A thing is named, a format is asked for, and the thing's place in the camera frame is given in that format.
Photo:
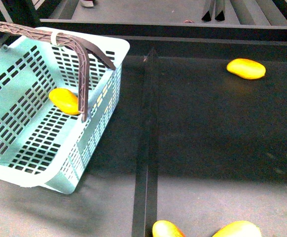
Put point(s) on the yellow red mango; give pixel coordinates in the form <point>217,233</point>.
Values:
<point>164,228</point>

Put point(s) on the light blue plastic basket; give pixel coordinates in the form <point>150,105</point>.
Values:
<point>39,144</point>

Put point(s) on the brown basket handle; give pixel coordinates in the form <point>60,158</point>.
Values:
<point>82,48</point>

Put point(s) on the white zip tie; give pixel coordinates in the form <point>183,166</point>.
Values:
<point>53,38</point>

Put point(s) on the dark wooden display stand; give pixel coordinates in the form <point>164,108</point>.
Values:
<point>189,141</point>

